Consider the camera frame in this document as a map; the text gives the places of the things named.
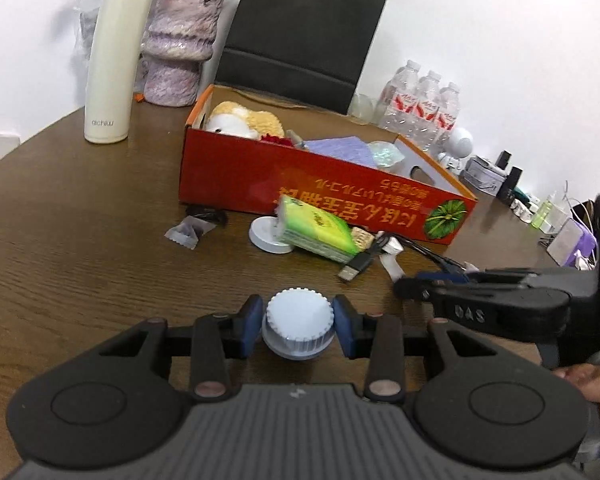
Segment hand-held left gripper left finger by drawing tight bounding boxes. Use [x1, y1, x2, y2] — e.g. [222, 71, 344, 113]
[97, 294, 264, 404]

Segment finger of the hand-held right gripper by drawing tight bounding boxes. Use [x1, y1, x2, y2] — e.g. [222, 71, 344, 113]
[415, 266, 599, 304]
[394, 277, 574, 346]

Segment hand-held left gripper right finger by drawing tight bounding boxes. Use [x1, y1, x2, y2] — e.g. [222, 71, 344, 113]
[332, 294, 501, 404]

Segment pale blue ribbed cap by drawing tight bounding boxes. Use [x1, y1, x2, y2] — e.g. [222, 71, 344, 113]
[261, 287, 336, 362]

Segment black usb cable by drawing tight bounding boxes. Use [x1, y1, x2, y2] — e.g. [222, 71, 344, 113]
[337, 231, 476, 283]

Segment white round lid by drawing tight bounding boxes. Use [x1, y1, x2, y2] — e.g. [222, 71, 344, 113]
[248, 216, 293, 255]

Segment green tissue pack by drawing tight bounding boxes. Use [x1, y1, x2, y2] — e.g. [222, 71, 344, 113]
[274, 195, 359, 264]

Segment small clear packet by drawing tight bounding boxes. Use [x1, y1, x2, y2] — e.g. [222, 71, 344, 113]
[164, 217, 216, 251]

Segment orange cardboard box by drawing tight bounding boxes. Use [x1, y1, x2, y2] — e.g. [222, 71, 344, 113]
[178, 84, 479, 246]

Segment iridescent plastic bag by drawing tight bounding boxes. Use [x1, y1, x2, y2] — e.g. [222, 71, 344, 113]
[367, 141, 406, 170]

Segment purple cloth pouch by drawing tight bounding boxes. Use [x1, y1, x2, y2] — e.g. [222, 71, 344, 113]
[305, 135, 376, 167]

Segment yellow and white plush toy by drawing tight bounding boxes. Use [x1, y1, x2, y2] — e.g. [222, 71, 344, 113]
[202, 101, 286, 142]

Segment wooden desktop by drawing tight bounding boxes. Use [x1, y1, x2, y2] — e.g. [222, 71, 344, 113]
[0, 87, 600, 461]

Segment white rectangular box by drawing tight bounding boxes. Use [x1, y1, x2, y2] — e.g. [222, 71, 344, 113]
[550, 220, 583, 267]

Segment green spray bottle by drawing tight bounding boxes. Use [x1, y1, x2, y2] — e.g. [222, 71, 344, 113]
[531, 192, 558, 228]

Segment white small clips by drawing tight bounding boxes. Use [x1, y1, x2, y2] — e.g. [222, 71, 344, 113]
[512, 199, 541, 223]

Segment tan biscuit packet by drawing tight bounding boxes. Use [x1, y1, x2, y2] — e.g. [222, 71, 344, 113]
[350, 227, 377, 251]

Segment black crumpled wrapper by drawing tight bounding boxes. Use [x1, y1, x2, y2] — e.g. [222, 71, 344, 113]
[185, 204, 229, 227]

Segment white robot-shaped speaker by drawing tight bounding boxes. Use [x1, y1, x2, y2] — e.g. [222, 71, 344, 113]
[437, 127, 476, 171]

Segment clear water bottle red label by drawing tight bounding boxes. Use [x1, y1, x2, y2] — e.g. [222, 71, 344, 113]
[410, 70, 443, 153]
[432, 81, 462, 148]
[377, 59, 423, 131]

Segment clear plastic cup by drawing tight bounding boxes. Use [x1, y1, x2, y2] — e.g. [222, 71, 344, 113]
[349, 92, 381, 126]

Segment purple ceramic vase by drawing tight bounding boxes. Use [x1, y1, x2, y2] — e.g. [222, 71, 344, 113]
[140, 0, 227, 108]

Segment cream thermos bottle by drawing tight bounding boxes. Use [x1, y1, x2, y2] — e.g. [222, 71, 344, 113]
[83, 0, 158, 144]

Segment black paper bag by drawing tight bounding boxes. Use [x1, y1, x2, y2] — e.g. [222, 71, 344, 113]
[214, 0, 390, 116]

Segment white cable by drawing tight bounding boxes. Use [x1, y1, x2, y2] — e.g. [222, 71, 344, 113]
[562, 180, 597, 226]

